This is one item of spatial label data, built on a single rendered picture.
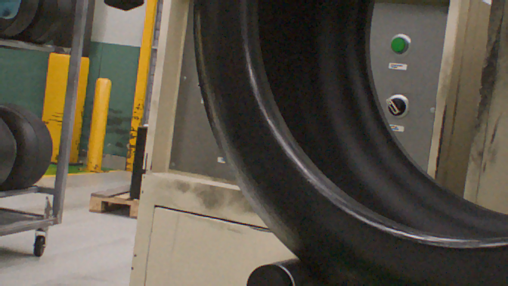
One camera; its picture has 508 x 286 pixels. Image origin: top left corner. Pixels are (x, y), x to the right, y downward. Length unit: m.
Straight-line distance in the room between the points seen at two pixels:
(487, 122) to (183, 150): 0.76
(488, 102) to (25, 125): 4.27
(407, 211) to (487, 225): 0.09
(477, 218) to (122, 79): 9.98
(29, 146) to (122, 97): 5.74
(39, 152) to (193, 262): 3.62
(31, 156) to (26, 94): 6.31
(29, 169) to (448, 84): 3.94
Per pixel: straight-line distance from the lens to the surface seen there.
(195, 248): 1.70
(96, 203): 7.42
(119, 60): 10.96
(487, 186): 1.15
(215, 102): 0.86
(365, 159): 1.07
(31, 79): 11.51
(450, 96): 1.53
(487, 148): 1.15
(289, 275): 0.84
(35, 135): 5.27
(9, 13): 1.15
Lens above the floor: 1.07
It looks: 3 degrees down
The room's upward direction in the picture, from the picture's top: 7 degrees clockwise
